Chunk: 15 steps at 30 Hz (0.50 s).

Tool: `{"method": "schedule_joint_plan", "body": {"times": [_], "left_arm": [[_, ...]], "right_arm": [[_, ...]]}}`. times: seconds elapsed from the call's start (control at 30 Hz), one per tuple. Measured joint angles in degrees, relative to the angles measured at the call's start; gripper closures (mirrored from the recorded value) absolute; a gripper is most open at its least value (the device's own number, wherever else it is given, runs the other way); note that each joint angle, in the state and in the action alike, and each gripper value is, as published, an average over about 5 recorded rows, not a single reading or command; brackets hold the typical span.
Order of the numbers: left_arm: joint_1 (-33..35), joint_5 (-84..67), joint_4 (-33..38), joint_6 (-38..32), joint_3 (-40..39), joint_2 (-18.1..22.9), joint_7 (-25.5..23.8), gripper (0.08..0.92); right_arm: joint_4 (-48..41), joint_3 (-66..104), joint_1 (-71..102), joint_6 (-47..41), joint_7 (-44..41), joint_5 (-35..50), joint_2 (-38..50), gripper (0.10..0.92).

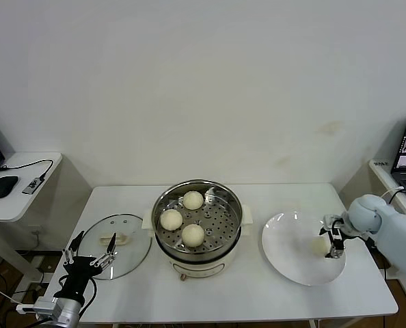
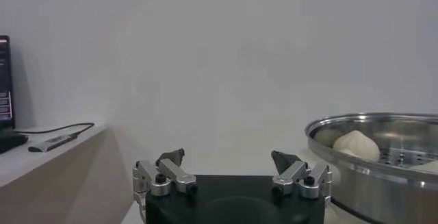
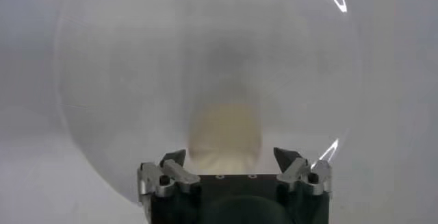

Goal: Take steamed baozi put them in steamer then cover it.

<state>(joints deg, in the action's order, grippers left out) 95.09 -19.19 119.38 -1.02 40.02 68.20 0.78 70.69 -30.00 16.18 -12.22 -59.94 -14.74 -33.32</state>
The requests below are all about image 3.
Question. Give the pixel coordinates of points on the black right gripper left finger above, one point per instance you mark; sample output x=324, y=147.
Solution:
x=178, y=174

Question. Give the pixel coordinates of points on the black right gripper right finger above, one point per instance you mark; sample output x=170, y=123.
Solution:
x=296, y=170

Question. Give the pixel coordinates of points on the white steamed baozi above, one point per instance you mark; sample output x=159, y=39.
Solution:
x=224, y=136

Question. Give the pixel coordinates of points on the white round plate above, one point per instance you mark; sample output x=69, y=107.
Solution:
x=119, y=74

